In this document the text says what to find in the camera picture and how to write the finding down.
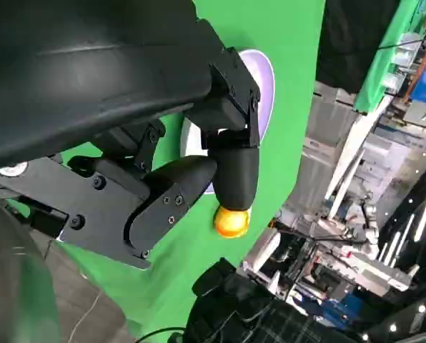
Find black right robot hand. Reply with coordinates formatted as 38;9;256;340
183;257;307;343

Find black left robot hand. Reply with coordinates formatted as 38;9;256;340
0;0;262;271

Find orange and white toy bread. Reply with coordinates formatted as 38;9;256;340
212;206;252;239

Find lilac plate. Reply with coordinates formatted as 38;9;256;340
179;49;275;196

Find large green table cloth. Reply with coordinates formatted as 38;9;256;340
55;0;327;343

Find grey metal cases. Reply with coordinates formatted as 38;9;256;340
304;81;359;147

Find grey robot body shell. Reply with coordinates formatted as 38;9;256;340
0;194;62;343

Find black table skirt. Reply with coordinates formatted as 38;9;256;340
315;0;412;94

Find green cloth of neighbouring table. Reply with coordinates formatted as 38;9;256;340
354;0;426;115

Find white floor cable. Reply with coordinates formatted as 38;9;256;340
71;280;105;339

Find white frame beam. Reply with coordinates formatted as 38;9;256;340
324;94;393;219

